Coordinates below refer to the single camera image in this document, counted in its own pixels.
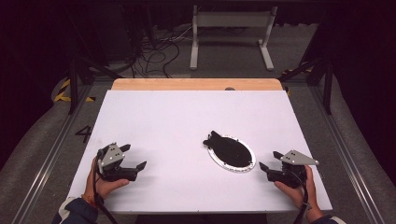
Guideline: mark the person's left hand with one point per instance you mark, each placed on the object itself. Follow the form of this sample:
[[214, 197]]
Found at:
[[104, 188]]

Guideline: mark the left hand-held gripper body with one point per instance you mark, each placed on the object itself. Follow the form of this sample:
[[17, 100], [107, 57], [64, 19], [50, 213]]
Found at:
[[109, 157]]

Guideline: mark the person's right hand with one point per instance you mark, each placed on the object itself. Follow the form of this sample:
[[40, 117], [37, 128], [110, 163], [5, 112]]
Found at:
[[299, 194]]

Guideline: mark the aluminium floor rail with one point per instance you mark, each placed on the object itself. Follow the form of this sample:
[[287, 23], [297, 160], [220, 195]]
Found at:
[[46, 165], [345, 161]]

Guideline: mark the black metal stand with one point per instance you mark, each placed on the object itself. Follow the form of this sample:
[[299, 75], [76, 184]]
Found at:
[[73, 84], [327, 87]]

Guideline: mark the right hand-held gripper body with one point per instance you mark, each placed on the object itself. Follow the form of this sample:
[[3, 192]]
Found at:
[[295, 158]]

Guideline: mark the white metal desk frame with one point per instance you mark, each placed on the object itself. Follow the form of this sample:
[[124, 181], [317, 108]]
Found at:
[[195, 46]]

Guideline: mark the white table board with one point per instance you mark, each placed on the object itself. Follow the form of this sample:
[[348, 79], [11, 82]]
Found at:
[[186, 115]]

